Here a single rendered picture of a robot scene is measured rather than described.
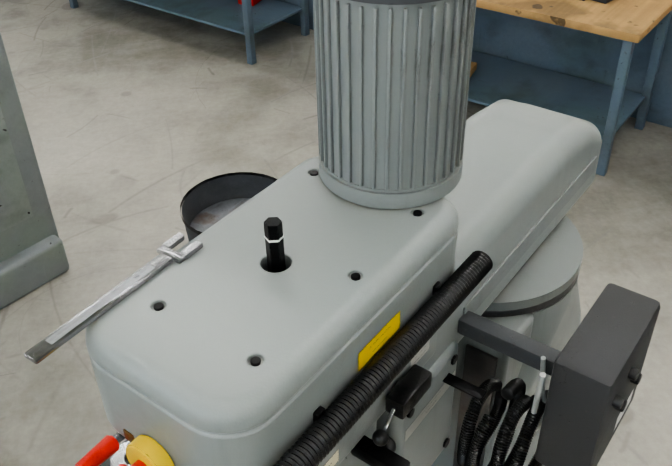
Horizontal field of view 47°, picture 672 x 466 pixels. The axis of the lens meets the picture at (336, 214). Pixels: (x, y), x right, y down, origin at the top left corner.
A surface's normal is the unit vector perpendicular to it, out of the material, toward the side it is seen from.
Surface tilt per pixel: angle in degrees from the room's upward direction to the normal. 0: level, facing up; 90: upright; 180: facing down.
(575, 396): 90
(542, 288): 0
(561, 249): 0
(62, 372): 0
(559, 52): 90
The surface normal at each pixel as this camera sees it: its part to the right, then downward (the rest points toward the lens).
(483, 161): -0.02, -0.81
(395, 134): 0.00, 0.58
